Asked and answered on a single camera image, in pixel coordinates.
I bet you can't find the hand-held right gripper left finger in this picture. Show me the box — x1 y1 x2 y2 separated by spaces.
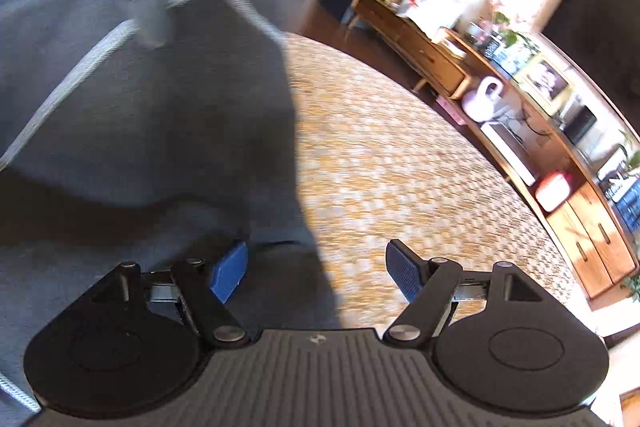
85 241 250 349

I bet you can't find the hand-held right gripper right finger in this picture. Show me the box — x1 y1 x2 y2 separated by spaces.
382 238 548 349

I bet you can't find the black garment with grey stitching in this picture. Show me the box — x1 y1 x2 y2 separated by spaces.
0 0 346 427

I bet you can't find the beige lace tablecloth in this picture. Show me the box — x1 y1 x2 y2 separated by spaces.
280 32 581 333

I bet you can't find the white flat box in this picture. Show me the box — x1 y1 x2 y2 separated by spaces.
480 122 538 188

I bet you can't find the pink kettlebell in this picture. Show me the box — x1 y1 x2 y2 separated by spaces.
460 76 503 122

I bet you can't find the wooden sideboard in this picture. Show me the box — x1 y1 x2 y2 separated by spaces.
350 0 640 303

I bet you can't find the black speaker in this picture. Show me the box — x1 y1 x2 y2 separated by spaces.
562 104 598 145

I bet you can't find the blue box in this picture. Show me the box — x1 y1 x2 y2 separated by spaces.
612 177 640 233

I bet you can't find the small plant in white pot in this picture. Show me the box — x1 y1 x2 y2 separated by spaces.
597 132 640 202

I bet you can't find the pink flower plant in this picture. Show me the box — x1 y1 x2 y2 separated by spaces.
480 0 538 52

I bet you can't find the white gift bag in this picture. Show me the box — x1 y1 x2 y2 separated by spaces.
400 0 463 32

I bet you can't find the black television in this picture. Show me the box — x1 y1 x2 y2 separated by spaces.
542 0 640 102

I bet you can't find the green photo frame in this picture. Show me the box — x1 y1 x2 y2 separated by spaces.
515 54 576 115

